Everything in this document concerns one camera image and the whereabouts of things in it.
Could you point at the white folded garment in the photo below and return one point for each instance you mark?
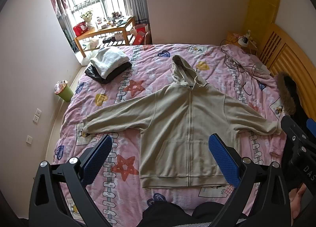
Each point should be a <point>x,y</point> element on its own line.
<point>107,59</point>

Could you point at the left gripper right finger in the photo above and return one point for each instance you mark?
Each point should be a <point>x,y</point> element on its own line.
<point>259,197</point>

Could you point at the red gift bag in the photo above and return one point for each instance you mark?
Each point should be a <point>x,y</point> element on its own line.
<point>80,28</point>

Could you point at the wooden bench table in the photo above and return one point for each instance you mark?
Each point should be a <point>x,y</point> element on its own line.
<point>125,30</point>

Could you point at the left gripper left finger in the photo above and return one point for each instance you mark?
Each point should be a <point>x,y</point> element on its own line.
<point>48,206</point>

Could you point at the white desk lamp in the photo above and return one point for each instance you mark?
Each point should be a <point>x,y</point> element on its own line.
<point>247,40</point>

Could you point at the green trash bin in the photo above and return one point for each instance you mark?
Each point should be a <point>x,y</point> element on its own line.
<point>62,89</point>

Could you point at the white flower bouquet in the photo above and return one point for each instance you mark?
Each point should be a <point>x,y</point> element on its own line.
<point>87,17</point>

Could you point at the wooden headboard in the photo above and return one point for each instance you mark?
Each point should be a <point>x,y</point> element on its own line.
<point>280,53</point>

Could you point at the beige zip hoodie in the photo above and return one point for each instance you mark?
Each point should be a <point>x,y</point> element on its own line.
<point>175,124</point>

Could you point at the pink patterned bed quilt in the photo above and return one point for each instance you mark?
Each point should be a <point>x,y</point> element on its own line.
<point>117,190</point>

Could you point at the black fur-trimmed coat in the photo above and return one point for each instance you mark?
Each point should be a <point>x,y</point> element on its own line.
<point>290,100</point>

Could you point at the person right hand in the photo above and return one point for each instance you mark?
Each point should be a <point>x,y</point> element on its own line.
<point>295,196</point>

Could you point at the wooden nightstand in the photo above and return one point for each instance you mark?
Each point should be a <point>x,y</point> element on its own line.
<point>233,38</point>

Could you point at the white wall sockets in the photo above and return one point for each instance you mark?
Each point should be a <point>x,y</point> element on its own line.
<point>35,120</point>

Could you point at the person dark trousers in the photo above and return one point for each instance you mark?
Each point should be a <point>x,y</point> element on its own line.
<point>164,214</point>

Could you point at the red shopping bag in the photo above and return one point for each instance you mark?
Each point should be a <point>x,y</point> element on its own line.
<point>142,34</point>

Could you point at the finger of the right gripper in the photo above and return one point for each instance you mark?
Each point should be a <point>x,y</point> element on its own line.
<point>311,124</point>

